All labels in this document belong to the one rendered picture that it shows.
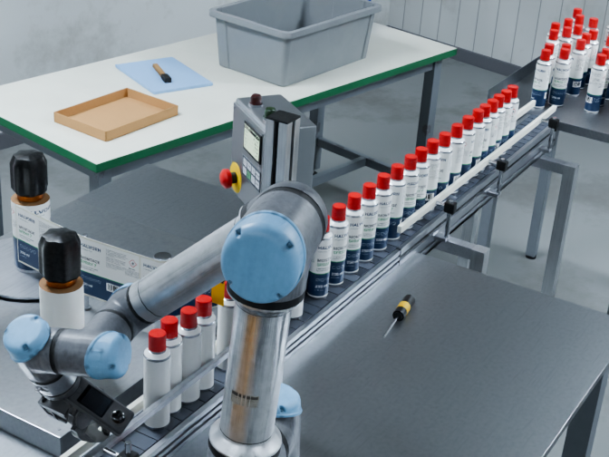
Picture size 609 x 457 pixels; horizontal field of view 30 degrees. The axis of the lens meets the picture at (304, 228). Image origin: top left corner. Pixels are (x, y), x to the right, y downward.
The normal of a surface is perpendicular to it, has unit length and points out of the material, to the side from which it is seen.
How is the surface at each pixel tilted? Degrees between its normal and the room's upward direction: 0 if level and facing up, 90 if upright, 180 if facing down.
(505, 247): 0
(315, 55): 95
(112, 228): 0
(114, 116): 0
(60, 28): 90
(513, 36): 90
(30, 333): 30
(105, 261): 90
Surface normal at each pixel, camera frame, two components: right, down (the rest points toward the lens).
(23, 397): 0.07, -0.89
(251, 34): -0.63, 0.40
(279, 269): -0.30, 0.30
